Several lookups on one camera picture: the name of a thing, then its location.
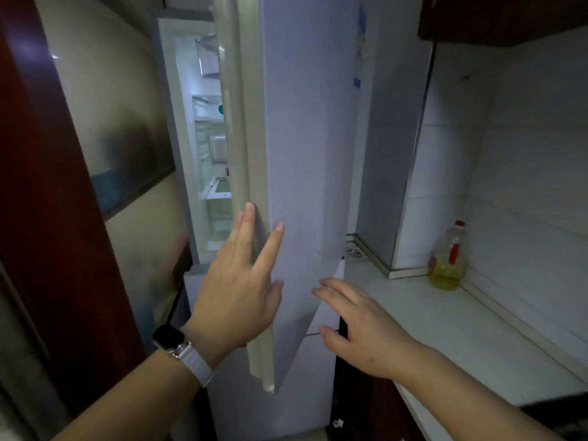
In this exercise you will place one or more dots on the person's right thumb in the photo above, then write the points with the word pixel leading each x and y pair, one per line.
pixel 333 342

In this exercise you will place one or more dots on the person's left thumb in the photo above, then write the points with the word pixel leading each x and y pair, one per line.
pixel 275 298

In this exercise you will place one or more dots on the dark red base cabinet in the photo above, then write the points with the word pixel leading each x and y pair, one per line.
pixel 367 408

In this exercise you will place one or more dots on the small metal sink fitting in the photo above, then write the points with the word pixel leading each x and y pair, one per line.
pixel 353 252

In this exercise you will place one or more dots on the person's right forearm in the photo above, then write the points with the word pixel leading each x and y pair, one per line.
pixel 464 399

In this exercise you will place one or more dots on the white box in refrigerator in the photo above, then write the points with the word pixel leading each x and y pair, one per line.
pixel 217 149

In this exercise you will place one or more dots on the white refrigerator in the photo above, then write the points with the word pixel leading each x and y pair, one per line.
pixel 294 404

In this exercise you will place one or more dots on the black smartwatch with white band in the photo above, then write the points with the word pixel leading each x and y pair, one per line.
pixel 183 351

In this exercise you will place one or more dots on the white refrigerator door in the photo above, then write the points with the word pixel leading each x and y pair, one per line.
pixel 307 156

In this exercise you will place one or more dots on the person's right middle finger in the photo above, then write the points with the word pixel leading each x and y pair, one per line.
pixel 342 289

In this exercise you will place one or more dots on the yellow cooking oil bottle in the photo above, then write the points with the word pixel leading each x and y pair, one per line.
pixel 446 266

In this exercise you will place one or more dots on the person's right hand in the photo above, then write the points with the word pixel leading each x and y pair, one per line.
pixel 372 339

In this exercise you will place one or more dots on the person's left forearm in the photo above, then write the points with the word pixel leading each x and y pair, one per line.
pixel 133 404

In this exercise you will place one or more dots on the dark wooden wall cabinet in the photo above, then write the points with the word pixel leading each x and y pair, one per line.
pixel 500 16

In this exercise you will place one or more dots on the person's left hand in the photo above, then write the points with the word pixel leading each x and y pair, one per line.
pixel 229 298

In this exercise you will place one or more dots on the dark red wooden door frame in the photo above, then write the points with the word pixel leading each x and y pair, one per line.
pixel 55 225

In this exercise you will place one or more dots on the person's left middle finger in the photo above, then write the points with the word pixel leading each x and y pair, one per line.
pixel 246 234

